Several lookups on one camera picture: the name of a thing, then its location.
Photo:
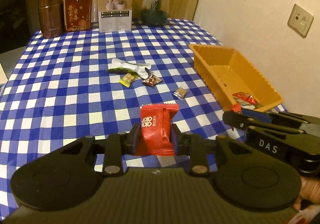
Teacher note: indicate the caramel cube candy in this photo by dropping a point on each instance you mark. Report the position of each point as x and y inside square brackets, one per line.
[181, 92]

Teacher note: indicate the blue white checked tablecloth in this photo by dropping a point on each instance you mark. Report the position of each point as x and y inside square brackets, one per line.
[62, 88]

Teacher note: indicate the dark green snack packet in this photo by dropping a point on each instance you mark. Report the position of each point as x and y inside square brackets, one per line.
[117, 70]

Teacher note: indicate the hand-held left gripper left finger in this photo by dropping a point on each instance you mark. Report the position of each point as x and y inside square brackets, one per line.
[136, 138]

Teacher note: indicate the glass jar with green lid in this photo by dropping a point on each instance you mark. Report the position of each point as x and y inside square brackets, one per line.
[155, 11]

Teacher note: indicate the red snack packet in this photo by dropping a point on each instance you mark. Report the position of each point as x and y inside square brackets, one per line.
[156, 128]
[235, 108]
[243, 96]

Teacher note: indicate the beige data wall plate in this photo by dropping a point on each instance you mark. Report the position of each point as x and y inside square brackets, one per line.
[300, 20]

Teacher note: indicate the white plastic wrapper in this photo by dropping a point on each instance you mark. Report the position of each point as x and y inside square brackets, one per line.
[132, 65]

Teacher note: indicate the yellow wrapped candy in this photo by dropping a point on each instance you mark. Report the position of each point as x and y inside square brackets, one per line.
[128, 79]

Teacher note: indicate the brown patterned snack packet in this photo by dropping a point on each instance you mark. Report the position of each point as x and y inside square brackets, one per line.
[152, 80]

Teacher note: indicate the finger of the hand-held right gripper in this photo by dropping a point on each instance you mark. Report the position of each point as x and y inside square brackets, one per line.
[255, 115]
[235, 118]

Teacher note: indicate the brown cylindrical canister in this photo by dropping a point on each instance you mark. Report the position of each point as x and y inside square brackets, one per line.
[50, 13]

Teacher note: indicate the person's right hand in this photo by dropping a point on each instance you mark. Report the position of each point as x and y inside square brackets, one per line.
[310, 191]

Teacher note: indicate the orange plastic tray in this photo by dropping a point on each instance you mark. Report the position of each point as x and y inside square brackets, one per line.
[250, 73]

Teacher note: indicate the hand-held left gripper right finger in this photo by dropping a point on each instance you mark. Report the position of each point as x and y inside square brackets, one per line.
[175, 140]

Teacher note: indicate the white cardboard box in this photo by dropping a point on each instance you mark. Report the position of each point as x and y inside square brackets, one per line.
[115, 8]

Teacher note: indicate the red patterned box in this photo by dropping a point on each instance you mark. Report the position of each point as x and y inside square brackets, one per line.
[77, 12]

